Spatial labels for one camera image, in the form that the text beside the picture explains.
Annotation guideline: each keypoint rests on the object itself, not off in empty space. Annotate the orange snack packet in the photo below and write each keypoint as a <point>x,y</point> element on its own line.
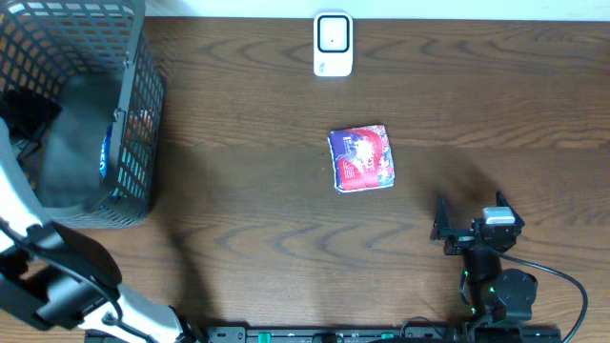
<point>141,127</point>

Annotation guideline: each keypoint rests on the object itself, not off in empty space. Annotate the white barcode scanner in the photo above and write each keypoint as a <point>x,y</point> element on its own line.
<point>333,44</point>

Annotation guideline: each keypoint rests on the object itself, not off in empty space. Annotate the red purple liner packet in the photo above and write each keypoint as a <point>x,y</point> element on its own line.
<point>362,159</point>

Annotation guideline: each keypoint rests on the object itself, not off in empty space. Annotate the blue oreo cookie pack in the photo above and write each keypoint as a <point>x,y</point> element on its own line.
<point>105,153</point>

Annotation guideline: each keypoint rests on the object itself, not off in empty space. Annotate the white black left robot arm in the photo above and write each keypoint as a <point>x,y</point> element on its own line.
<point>53,276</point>

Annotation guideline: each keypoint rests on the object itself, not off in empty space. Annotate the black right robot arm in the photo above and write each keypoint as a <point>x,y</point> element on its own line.
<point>500,297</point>

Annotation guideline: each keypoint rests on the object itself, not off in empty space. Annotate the dark grey plastic mesh basket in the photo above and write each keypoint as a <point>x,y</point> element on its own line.
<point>90,63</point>

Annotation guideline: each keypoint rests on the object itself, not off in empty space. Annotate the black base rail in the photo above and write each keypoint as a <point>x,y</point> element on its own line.
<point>418,332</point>

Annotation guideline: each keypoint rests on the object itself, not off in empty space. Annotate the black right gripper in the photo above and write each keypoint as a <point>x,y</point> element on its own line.
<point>470,239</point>

